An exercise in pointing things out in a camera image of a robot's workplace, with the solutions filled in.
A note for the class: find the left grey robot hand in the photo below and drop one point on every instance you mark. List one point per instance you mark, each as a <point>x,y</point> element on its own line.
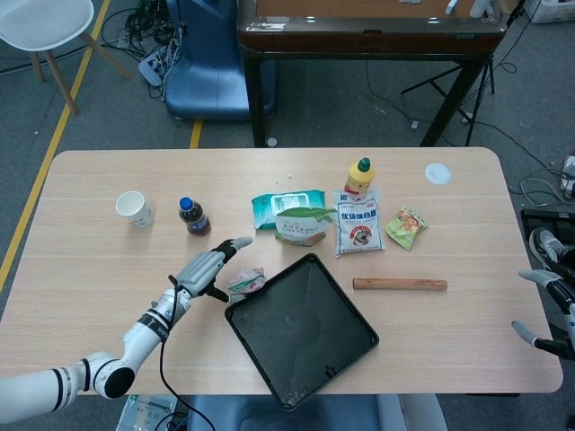
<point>204,269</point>

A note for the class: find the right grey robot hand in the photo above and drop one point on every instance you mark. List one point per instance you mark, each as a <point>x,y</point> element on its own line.
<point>571,323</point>

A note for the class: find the small white pink packet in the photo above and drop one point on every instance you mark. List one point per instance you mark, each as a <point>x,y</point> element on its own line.
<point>247,280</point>

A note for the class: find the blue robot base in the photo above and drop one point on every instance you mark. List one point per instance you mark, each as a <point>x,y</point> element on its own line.
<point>251,415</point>

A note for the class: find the black square baking tray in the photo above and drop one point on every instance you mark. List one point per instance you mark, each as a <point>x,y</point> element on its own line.
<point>296,332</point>

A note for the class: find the green snack packet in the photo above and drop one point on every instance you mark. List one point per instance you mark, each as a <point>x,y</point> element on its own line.
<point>406,226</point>

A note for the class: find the cola bottle blue cap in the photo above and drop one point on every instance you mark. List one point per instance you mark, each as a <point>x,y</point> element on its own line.
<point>195,220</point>

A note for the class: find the teal wet wipes pack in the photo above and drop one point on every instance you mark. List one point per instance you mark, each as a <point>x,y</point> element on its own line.
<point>265,211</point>

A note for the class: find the grey sneaker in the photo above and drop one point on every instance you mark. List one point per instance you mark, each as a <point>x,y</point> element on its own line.
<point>545,242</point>

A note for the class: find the white paper cup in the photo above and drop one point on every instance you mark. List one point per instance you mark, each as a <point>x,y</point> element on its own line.
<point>135,208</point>

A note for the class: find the green white corn starch bag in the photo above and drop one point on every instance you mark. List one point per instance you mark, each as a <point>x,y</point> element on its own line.
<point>298,226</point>

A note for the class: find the black box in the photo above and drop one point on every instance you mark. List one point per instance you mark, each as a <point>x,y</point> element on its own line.
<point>548,217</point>

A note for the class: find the small white floor disc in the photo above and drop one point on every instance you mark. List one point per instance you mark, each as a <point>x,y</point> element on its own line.
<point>272,142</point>

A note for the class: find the white floor device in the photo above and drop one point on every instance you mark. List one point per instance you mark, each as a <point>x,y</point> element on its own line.
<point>569,177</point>

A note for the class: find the clear plastic bag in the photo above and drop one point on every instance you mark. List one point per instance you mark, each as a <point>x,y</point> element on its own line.
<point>148,410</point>

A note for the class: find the white sugar bag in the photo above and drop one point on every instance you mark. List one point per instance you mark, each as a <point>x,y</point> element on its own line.
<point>359,229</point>

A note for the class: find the wooden rolling pin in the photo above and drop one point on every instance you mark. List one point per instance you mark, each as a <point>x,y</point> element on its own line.
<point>400,284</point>

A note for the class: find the white robot body part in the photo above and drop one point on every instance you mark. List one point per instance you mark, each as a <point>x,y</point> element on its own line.
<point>418,415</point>

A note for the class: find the yellow bottle green cap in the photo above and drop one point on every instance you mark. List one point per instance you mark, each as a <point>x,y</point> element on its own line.
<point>359,177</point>

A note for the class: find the white round table disc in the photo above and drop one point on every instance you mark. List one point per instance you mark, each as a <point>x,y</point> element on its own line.
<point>438,173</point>

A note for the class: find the white power strip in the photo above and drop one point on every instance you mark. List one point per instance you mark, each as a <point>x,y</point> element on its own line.
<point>150,67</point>

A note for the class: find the brown mahjong table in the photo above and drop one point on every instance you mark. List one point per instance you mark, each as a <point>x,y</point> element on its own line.
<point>359,38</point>

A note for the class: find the black tripod stand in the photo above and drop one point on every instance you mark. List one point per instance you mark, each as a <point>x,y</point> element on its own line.
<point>431,81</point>

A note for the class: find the white chair wooden legs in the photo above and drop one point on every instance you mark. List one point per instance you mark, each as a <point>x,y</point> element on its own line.
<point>40,22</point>

